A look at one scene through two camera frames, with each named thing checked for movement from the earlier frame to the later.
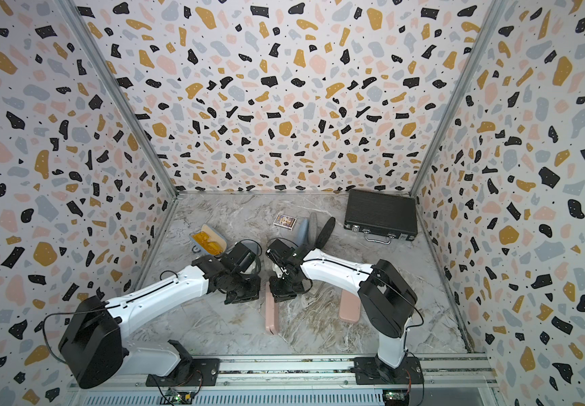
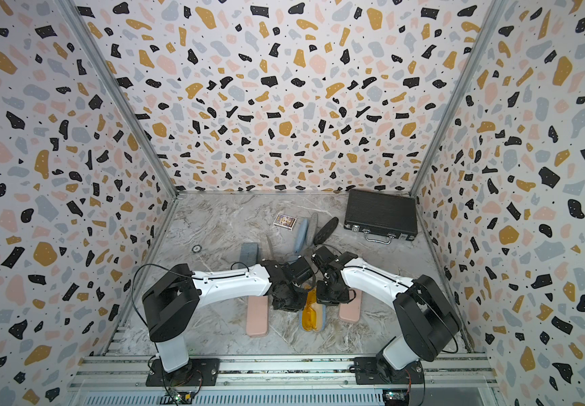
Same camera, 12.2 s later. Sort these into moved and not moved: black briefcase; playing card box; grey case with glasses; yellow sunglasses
Moved: yellow sunglasses
Not moved: black briefcase; grey case with glasses; playing card box
